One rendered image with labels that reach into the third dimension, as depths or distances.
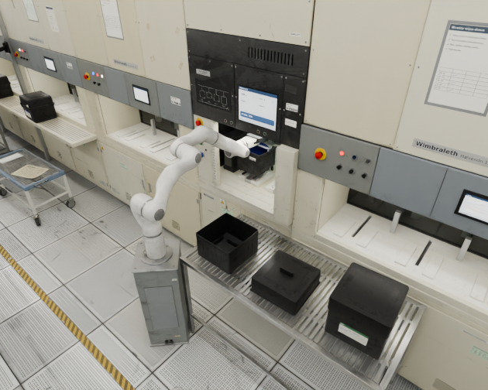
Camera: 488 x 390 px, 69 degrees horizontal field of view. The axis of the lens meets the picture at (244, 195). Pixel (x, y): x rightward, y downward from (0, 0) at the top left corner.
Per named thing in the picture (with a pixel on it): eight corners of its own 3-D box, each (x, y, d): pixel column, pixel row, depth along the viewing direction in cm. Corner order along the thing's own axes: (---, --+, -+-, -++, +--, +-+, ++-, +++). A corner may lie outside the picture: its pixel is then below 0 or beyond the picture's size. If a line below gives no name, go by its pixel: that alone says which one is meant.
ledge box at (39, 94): (23, 118, 401) (15, 94, 387) (48, 111, 418) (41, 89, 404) (34, 124, 384) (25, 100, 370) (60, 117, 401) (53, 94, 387)
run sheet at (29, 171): (9, 174, 363) (8, 173, 362) (27, 163, 381) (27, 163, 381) (32, 179, 355) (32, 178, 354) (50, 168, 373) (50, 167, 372)
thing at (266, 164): (235, 172, 276) (235, 134, 258) (252, 162, 289) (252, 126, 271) (259, 182, 263) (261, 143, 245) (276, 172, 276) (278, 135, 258)
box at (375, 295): (321, 330, 177) (328, 296, 163) (345, 293, 196) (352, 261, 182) (379, 362, 163) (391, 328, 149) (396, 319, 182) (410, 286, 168)
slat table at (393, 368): (190, 332, 262) (179, 257, 220) (242, 284, 301) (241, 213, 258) (352, 466, 193) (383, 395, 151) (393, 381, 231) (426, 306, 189)
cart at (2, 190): (-4, 196, 413) (-21, 159, 386) (39, 177, 447) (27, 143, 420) (38, 228, 363) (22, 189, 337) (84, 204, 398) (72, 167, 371)
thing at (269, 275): (249, 289, 198) (249, 273, 191) (277, 260, 218) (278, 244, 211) (294, 316, 184) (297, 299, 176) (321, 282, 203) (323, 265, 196)
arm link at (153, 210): (142, 217, 209) (160, 228, 200) (129, 209, 199) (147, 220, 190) (190, 148, 218) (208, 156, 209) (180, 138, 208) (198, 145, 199)
